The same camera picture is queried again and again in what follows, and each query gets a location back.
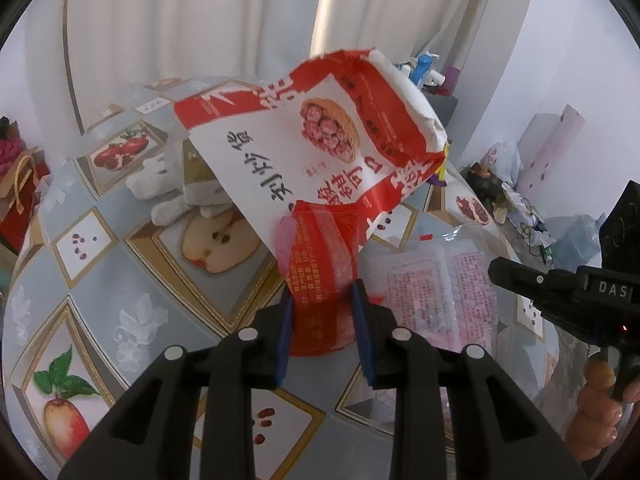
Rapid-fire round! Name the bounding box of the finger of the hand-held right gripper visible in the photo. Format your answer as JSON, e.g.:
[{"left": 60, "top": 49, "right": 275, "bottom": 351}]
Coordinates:
[{"left": 487, "top": 256, "right": 587, "bottom": 312}]

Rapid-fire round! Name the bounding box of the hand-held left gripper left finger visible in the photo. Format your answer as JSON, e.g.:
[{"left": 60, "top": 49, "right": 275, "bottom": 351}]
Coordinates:
[{"left": 57, "top": 287, "right": 301, "bottom": 480}]

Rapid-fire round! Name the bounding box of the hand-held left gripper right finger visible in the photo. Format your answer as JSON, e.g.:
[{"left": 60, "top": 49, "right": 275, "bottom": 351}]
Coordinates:
[{"left": 350, "top": 279, "right": 588, "bottom": 480}]

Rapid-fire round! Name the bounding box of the red plastic wrapper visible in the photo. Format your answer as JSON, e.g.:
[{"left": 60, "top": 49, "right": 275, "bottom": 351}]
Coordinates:
[{"left": 275, "top": 199, "right": 371, "bottom": 358}]

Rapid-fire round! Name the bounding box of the red white snack bag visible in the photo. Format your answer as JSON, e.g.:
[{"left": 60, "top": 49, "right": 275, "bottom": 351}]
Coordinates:
[{"left": 172, "top": 47, "right": 448, "bottom": 256}]

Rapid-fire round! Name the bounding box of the white cotton glove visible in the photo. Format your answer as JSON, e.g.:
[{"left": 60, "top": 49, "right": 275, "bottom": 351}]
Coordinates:
[{"left": 125, "top": 152, "right": 236, "bottom": 228}]

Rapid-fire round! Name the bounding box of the person's right hand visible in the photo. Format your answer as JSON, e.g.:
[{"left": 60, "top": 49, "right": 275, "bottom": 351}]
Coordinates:
[{"left": 565, "top": 355, "right": 640, "bottom": 463}]

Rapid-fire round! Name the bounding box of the pile of crumpled rubbish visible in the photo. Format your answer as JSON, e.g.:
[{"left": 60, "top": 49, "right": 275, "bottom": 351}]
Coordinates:
[{"left": 495, "top": 180, "right": 556, "bottom": 261}]

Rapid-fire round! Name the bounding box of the clear pink print wrapper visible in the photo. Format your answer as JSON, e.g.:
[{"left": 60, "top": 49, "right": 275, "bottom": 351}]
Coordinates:
[{"left": 357, "top": 225, "right": 501, "bottom": 356}]

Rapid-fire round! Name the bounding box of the dark cardboard box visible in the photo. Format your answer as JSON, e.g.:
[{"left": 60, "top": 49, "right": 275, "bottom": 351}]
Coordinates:
[{"left": 465, "top": 162, "right": 506, "bottom": 206}]

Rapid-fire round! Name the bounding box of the white plastic bag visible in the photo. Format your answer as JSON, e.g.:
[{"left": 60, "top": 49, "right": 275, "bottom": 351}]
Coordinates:
[{"left": 482, "top": 141, "right": 521, "bottom": 181}]

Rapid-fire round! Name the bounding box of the white pink dotted board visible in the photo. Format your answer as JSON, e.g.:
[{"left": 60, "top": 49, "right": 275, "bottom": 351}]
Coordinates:
[{"left": 517, "top": 104, "right": 586, "bottom": 201}]

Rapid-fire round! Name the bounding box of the fruit print tablecloth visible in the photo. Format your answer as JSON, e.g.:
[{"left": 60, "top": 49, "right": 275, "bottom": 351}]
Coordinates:
[{"left": 0, "top": 76, "right": 561, "bottom": 480}]

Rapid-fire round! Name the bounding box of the grey cabinet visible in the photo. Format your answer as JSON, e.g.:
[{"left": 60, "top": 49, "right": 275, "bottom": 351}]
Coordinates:
[{"left": 425, "top": 92, "right": 460, "bottom": 126}]

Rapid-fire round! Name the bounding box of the purple box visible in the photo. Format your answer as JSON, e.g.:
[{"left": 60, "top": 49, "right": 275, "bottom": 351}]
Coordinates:
[{"left": 442, "top": 65, "right": 464, "bottom": 96}]

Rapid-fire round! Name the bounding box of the blue white container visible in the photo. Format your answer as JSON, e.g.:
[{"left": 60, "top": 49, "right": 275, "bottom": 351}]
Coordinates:
[{"left": 409, "top": 52, "right": 442, "bottom": 87}]

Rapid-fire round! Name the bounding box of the red gift bag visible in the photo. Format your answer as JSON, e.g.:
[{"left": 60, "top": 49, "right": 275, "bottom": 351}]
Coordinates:
[{"left": 0, "top": 147, "right": 51, "bottom": 256}]

